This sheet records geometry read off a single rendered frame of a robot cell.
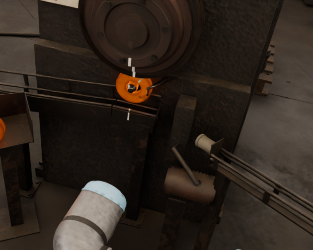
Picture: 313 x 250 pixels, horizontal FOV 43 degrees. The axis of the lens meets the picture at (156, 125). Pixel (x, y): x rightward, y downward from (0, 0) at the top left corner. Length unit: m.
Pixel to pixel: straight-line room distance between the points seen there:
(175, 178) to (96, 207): 0.82
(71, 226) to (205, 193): 0.91
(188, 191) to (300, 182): 1.15
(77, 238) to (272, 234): 1.60
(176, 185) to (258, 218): 0.80
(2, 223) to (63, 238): 1.33
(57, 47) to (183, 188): 0.82
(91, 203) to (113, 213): 0.06
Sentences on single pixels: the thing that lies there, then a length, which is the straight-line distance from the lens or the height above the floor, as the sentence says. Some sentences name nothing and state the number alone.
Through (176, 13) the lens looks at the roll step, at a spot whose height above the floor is 1.20.
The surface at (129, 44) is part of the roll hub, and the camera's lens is 1.47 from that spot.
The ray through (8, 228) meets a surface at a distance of 2.20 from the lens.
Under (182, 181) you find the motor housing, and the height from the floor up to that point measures 0.52.
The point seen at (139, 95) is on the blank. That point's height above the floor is 0.78.
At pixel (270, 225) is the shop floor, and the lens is 2.40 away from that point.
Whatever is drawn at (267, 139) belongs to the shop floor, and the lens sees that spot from 2.97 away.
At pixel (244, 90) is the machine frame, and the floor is 0.87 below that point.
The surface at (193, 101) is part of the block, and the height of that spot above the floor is 0.80.
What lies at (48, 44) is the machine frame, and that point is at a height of 0.87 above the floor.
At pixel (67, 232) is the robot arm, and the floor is 1.00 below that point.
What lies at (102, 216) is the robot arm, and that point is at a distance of 0.94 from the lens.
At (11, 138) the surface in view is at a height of 0.60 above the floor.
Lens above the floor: 1.74
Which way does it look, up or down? 38 degrees down
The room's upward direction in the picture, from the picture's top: 9 degrees clockwise
